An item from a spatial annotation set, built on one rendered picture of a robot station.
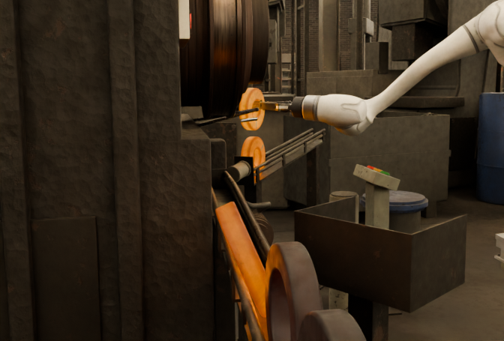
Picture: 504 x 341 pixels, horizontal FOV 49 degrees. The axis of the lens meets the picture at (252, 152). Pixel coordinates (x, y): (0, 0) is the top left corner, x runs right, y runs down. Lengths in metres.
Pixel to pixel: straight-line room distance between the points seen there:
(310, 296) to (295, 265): 0.04
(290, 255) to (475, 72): 4.87
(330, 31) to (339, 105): 8.68
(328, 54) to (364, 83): 5.04
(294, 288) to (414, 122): 3.45
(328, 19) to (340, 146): 7.00
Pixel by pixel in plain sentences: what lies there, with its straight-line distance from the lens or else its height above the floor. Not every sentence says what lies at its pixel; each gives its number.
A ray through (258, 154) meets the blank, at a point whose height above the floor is 0.71.
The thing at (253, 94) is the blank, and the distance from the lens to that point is 2.02.
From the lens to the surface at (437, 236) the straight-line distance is 1.06.
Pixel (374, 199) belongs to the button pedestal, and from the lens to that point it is 2.39.
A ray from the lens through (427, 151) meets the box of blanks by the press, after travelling 4.13.
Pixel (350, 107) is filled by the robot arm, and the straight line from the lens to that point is 1.88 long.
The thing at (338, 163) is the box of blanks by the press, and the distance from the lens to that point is 3.70.
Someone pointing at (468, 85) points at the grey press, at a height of 0.94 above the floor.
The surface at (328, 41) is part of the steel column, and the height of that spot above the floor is 1.74.
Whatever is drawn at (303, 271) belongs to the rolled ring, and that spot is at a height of 0.76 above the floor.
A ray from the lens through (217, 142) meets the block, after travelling 1.76.
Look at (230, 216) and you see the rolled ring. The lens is 0.83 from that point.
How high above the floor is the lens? 0.97
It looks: 7 degrees down
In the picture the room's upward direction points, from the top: 1 degrees counter-clockwise
